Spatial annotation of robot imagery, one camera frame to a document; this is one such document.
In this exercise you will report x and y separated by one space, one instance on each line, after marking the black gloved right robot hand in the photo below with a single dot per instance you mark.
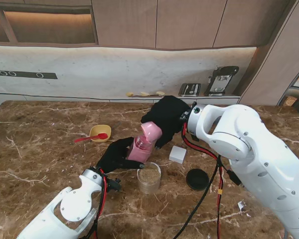
169 114

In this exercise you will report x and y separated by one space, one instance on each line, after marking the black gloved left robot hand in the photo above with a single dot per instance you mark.
114 156

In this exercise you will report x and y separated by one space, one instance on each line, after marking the pink container with white lid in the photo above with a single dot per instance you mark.
138 153

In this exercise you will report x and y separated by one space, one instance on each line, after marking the pink plastic measuring cup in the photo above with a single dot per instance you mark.
152 132

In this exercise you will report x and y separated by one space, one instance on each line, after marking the red plastic measuring spoon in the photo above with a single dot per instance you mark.
89 138

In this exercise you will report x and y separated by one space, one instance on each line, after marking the clear jar of grain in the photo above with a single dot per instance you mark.
149 176

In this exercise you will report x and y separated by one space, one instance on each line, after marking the white square container lid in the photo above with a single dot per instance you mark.
177 154

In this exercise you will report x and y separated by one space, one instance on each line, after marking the black round jar lid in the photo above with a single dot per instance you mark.
196 179

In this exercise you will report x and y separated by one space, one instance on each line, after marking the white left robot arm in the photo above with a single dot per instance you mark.
64 209

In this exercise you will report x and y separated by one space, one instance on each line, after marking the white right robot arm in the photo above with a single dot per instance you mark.
251 154

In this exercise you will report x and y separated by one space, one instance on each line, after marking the yellow fruit piece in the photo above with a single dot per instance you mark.
144 93
160 93
129 94

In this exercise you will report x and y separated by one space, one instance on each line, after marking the wooden cutting board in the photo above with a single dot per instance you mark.
152 95

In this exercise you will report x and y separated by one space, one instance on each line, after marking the yellow plastic bowl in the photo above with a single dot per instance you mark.
99 130

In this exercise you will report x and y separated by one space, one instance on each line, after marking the black silver toaster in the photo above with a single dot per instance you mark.
189 89

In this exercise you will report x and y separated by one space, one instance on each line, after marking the black espresso machine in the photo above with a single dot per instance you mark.
220 79

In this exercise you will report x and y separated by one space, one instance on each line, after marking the tall wooden cabinet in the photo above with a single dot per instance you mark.
269 62

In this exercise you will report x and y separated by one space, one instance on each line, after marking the round wooden ornament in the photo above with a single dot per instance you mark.
290 100

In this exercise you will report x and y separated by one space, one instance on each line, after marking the lit open shelf niche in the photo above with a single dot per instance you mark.
40 25

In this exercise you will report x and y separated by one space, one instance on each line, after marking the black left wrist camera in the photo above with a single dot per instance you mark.
114 185

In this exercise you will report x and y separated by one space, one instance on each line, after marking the wooden wall cabinets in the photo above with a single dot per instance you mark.
164 22

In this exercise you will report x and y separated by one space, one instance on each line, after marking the black wall control panel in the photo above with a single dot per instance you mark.
22 74

